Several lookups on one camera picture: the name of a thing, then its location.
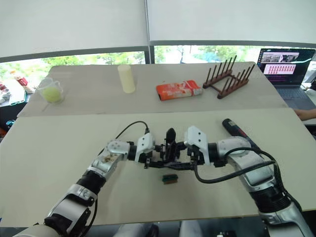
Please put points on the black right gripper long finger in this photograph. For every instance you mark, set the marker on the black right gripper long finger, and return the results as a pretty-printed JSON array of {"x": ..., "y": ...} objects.
[{"x": 184, "y": 167}]

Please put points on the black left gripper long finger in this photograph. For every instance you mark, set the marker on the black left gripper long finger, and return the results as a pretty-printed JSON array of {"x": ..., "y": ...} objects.
[{"x": 160, "y": 166}]

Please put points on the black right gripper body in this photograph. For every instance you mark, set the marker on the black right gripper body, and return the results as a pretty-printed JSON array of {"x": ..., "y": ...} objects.
[{"x": 195, "y": 154}]

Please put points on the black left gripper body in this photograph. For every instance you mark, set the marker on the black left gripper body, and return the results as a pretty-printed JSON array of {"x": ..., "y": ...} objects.
[{"x": 148, "y": 158}]

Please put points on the black gripper body part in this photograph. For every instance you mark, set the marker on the black gripper body part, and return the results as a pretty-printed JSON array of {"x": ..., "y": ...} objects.
[{"x": 170, "y": 138}]

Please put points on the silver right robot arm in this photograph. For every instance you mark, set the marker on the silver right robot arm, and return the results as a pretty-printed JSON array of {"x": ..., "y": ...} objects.
[{"x": 247, "y": 158}]

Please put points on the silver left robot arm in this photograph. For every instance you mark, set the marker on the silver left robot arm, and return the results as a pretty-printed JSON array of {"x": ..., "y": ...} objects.
[{"x": 103, "y": 161}]

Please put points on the small green brown finger piece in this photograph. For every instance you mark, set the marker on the small green brown finger piece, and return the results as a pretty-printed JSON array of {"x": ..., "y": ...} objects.
[{"x": 169, "y": 179}]

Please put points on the black red electric screwdriver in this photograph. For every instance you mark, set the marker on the black red electric screwdriver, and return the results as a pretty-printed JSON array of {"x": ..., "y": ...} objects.
[{"x": 232, "y": 128}]

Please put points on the person's bare hand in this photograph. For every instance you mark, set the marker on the person's bare hand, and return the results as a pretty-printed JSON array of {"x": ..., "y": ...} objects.
[{"x": 307, "y": 114}]

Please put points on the orange white package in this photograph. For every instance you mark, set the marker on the orange white package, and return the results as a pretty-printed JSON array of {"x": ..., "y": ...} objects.
[{"x": 179, "y": 90}]

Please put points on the grey rounded shape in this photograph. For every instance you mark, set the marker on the grey rounded shape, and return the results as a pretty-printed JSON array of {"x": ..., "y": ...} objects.
[{"x": 133, "y": 230}]

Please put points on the brown wooden peg rack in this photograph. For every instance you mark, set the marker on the brown wooden peg rack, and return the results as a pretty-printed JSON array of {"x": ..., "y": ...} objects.
[{"x": 222, "y": 85}]

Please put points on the cream cylinder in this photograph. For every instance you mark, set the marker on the cream cylinder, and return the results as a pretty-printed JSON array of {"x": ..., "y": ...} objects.
[{"x": 126, "y": 79}]

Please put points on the open grey laptop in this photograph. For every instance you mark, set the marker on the open grey laptop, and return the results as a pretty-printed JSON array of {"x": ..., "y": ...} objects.
[{"x": 291, "y": 93}]

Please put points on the yellow-green tennis ball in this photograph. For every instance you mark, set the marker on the yellow-green tennis ball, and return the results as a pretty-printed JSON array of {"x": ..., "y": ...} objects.
[{"x": 51, "y": 94}]

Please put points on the clear plastic measuring cup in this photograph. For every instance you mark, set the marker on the clear plastic measuring cup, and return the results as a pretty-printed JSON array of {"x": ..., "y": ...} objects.
[{"x": 40, "y": 86}]

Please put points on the white roller blind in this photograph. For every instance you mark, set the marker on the white roller blind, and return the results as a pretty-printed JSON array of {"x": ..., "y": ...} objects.
[
  {"x": 232, "y": 19},
  {"x": 74, "y": 24}
]

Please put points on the small blue object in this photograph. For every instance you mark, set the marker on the small blue object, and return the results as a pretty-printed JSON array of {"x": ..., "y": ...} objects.
[{"x": 10, "y": 123}]

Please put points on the green tray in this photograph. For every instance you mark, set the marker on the green tray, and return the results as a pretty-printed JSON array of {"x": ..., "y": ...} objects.
[{"x": 17, "y": 101}]

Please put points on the bottle with red label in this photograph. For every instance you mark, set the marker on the bottle with red label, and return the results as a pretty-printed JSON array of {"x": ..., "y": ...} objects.
[{"x": 21, "y": 80}]

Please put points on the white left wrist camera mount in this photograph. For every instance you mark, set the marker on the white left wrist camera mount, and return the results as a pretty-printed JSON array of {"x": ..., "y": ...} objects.
[{"x": 145, "y": 144}]

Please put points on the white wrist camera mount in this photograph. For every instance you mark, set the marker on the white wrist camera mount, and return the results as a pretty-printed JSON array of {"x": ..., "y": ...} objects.
[
  {"x": 197, "y": 138},
  {"x": 145, "y": 144}
]

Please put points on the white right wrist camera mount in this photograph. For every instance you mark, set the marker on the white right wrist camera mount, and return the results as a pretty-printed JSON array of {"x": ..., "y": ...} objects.
[{"x": 197, "y": 138}]

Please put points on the dark window frame post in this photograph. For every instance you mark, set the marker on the dark window frame post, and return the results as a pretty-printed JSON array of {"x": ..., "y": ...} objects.
[{"x": 149, "y": 53}]

